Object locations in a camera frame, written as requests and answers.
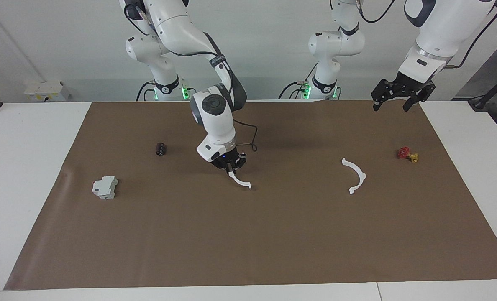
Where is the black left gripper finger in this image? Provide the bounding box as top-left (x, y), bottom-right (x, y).
top-left (371, 79), bottom-right (390, 112)
top-left (402, 82), bottom-right (436, 112)

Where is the white half pipe clamp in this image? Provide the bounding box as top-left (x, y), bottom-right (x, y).
top-left (341, 157), bottom-right (367, 196)
top-left (228, 171), bottom-right (253, 190)

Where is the brown table mat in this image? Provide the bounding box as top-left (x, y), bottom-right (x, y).
top-left (3, 99), bottom-right (497, 291)

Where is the grey partition panel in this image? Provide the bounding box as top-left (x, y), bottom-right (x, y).
top-left (453, 28), bottom-right (497, 101)

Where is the white circuit breaker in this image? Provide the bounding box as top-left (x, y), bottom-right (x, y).
top-left (91, 175), bottom-right (119, 201)

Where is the white power strip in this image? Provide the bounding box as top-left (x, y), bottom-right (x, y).
top-left (24, 80), bottom-right (70, 102)

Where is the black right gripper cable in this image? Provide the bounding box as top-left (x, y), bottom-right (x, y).
top-left (123, 2), bottom-right (259, 153)

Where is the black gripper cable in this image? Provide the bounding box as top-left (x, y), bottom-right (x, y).
top-left (357, 0), bottom-right (497, 70)
top-left (123, 2), bottom-right (259, 153)

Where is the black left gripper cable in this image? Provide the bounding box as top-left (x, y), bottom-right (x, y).
top-left (357, 0), bottom-right (497, 70)

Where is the red handle brass valve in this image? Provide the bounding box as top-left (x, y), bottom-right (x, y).
top-left (397, 146), bottom-right (420, 164)

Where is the black arm base cable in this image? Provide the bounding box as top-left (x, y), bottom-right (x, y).
top-left (278, 62), bottom-right (318, 100)
top-left (136, 80), bottom-right (154, 102)

